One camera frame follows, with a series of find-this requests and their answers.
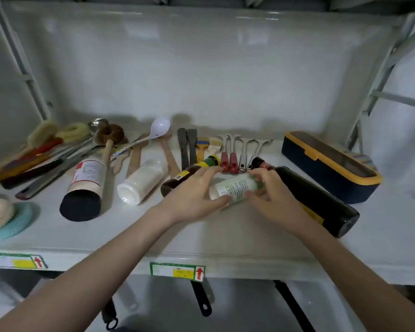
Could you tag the person's left forearm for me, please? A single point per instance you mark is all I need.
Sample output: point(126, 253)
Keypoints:
point(90, 280)

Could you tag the person's right forearm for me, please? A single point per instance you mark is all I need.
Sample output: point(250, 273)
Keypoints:
point(359, 283)

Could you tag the navy yellow cutlery box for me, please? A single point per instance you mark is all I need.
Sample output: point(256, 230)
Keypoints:
point(332, 169)

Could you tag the small wooden fork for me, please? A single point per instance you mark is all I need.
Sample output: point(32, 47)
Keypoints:
point(119, 164)

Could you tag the white plastic ladle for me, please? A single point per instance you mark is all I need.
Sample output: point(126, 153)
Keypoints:
point(159, 127)

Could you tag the green white shelf label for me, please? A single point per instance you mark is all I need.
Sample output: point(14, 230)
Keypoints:
point(176, 272)
point(17, 261)

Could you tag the person's right hand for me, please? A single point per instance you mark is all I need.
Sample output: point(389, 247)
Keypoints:
point(280, 207)

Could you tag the black-capped white seasoning shaker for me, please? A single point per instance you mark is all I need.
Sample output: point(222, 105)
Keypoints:
point(84, 184)

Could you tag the small yellow-capped sauce bottle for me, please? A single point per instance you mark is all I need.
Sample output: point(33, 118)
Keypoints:
point(180, 178)

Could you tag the large dark soy sauce bottle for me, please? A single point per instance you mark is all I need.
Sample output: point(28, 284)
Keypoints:
point(325, 203)

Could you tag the person's left hand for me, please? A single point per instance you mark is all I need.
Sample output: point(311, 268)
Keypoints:
point(190, 200)

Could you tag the black spatula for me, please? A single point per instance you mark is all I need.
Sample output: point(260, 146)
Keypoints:
point(183, 148)
point(192, 145)

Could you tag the white table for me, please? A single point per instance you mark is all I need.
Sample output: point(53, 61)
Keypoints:
point(228, 238)

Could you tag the green white bamboo salt can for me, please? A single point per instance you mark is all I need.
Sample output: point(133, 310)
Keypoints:
point(233, 188)

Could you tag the metal spatula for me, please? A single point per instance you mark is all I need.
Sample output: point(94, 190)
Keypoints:
point(52, 178)

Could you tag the teal scrubber pad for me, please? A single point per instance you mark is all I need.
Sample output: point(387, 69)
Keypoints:
point(19, 224)

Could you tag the white plastic seasoning bottle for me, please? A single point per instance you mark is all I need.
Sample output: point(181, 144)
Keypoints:
point(140, 183)

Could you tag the white lower shelf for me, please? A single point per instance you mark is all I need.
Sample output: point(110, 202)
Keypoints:
point(242, 307)

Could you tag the striped cloth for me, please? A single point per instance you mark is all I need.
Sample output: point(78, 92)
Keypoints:
point(365, 159)

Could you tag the metal spoon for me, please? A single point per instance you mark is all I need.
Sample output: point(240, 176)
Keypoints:
point(98, 123)

